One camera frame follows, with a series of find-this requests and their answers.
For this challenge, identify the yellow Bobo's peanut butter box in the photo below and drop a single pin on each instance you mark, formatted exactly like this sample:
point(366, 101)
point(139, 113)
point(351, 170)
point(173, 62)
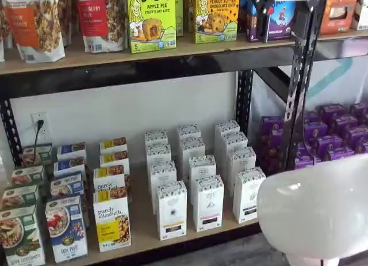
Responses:
point(190, 9)
point(217, 15)

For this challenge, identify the white box green strip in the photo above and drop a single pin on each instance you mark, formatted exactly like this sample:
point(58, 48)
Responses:
point(248, 197)
point(234, 140)
point(227, 126)
point(241, 159)

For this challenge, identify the yellow label granola box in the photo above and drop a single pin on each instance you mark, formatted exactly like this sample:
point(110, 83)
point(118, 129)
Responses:
point(109, 179)
point(115, 159)
point(113, 145)
point(112, 225)

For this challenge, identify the white snack box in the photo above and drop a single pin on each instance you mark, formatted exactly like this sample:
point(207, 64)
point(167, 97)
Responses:
point(362, 9)

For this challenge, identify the wooden shelf board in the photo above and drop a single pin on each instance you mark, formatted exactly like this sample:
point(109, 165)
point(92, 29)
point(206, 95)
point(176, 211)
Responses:
point(86, 58)
point(141, 220)

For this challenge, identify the white granola bag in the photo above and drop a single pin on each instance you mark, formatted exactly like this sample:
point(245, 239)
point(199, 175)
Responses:
point(3, 41)
point(66, 15)

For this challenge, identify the blue flax oatmeal box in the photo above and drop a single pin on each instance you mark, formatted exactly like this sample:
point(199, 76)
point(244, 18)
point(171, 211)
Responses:
point(66, 186)
point(72, 150)
point(66, 231)
point(69, 165)

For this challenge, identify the white box yellow strip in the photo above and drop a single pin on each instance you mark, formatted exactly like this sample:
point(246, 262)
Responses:
point(162, 174)
point(172, 211)
point(156, 137)
point(158, 153)

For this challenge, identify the orange label granola bag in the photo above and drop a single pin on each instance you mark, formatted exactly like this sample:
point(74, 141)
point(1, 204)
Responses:
point(34, 21)

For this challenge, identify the green oatmeal box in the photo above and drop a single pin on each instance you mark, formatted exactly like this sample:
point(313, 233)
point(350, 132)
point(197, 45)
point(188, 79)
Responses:
point(20, 237)
point(43, 153)
point(27, 175)
point(18, 197)

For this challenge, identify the white box pink strip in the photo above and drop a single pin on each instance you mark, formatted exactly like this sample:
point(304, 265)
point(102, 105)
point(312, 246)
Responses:
point(189, 131)
point(192, 148)
point(208, 204)
point(202, 168)

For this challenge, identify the red label granola bag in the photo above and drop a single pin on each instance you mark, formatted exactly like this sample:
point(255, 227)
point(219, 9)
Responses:
point(100, 21)

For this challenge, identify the green Bobo's apple pie box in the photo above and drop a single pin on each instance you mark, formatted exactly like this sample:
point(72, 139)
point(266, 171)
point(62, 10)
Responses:
point(151, 21)
point(179, 12)

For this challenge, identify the orange snack box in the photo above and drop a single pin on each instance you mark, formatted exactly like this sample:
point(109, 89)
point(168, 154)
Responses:
point(337, 12)

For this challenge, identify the black metal shelf frame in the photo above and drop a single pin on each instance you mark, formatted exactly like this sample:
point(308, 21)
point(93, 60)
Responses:
point(115, 76)

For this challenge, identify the white wall outlet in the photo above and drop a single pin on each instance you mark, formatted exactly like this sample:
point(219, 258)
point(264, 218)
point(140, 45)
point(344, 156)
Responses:
point(43, 117)

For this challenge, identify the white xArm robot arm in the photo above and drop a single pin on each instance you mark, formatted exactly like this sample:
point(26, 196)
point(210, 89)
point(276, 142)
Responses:
point(313, 208)

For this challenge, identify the blue purple snack bar box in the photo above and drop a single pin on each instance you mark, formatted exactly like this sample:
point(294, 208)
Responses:
point(281, 18)

